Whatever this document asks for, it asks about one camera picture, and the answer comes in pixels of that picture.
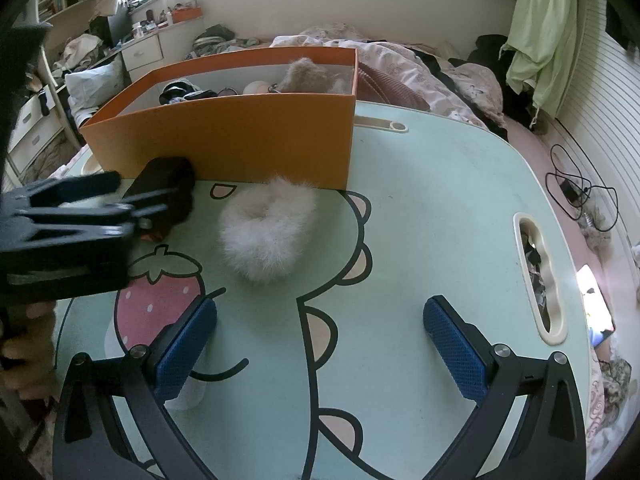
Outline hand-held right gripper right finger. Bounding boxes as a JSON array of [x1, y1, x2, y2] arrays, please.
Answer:
[[422, 295, 588, 480]]

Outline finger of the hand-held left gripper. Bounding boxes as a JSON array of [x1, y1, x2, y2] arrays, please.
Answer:
[[15, 187, 177, 302], [22, 171, 122, 209]]

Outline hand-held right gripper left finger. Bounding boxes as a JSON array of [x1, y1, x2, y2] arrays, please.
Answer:
[[52, 296, 218, 480]]

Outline white fluffy scrunchie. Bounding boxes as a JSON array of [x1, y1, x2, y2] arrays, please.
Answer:
[[218, 175, 319, 281]]

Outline black lace-trimmed cloth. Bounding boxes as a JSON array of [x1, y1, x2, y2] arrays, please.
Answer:
[[159, 80, 218, 106]]

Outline orange cardboard box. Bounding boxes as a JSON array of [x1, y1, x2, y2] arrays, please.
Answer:
[[79, 46, 360, 191]]

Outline brown furry toy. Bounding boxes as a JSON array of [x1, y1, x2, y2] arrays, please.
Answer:
[[277, 57, 351, 95]]

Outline mint green cartoon desktop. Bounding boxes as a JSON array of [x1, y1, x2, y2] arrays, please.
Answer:
[[52, 97, 593, 480]]

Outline person's left hand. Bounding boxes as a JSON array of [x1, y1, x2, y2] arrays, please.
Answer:
[[0, 304, 56, 401]]

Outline white drawer unit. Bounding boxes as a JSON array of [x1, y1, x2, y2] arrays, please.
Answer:
[[7, 85, 68, 173]]

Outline beige clothes pile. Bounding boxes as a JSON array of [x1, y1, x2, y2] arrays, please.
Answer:
[[55, 35, 104, 68]]

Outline white pillow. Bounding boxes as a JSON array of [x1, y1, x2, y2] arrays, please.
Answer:
[[65, 57, 126, 111]]

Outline black monitor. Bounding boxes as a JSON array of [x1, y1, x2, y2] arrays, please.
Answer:
[[106, 7, 132, 47]]

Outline white drawer cabinet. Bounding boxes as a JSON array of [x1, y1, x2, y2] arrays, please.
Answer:
[[121, 32, 166, 73]]

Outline floral cloth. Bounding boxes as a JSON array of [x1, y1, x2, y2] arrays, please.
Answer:
[[587, 355, 632, 443]]

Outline grey clothes pile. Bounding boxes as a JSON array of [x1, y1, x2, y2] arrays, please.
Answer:
[[192, 25, 236, 53]]

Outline grey fuzzy lump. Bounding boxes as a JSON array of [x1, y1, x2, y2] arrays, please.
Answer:
[[582, 210, 614, 252]]

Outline pink ruffled quilt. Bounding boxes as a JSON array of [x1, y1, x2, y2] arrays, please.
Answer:
[[270, 22, 506, 136]]

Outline dark clothes pile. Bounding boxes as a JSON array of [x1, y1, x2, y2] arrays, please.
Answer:
[[450, 34, 511, 68]]

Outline light green hanging garment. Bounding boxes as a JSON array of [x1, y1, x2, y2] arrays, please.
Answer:
[[505, 0, 581, 118]]

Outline black charger cable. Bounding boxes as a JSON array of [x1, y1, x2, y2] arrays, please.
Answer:
[[545, 144, 621, 233]]

